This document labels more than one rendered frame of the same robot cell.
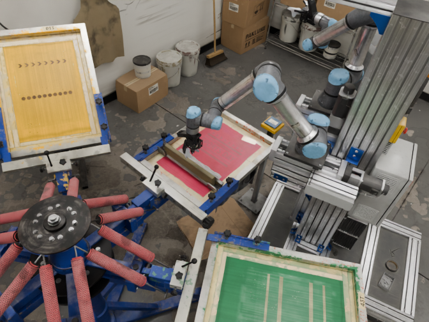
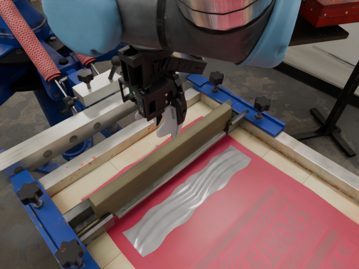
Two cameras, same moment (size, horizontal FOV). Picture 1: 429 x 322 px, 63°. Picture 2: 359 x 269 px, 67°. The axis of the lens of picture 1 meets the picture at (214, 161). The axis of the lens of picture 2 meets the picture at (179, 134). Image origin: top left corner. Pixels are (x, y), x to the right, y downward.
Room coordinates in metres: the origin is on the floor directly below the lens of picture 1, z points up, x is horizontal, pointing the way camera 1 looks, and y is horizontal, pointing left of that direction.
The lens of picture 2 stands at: (1.56, -0.23, 1.52)
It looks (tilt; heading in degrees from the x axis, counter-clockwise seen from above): 47 degrees down; 100
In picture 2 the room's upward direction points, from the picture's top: straight up
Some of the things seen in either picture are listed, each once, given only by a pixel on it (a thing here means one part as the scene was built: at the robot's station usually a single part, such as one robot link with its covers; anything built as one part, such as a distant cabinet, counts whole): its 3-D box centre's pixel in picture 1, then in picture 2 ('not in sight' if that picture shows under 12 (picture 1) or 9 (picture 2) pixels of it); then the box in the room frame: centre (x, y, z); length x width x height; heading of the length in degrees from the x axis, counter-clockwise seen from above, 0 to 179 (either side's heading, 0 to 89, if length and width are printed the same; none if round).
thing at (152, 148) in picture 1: (155, 149); (234, 110); (1.62, 0.39, 0.97); 0.30 x 0.05 x 0.07; 143
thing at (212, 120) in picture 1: (212, 119); (118, 1); (1.45, 0.03, 1.41); 0.11 x 0.11 x 0.08; 80
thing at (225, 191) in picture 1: (219, 195); (61, 237); (1.29, -0.05, 0.97); 0.30 x 0.05 x 0.07; 143
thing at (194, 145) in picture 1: (193, 139); (151, 75); (1.45, 0.13, 1.26); 0.09 x 0.08 x 0.12; 54
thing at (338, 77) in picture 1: (337, 81); not in sight; (1.93, -0.72, 1.42); 0.13 x 0.12 x 0.14; 132
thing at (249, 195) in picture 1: (262, 166); not in sight; (2.03, -0.41, 0.48); 0.22 x 0.22 x 0.96; 53
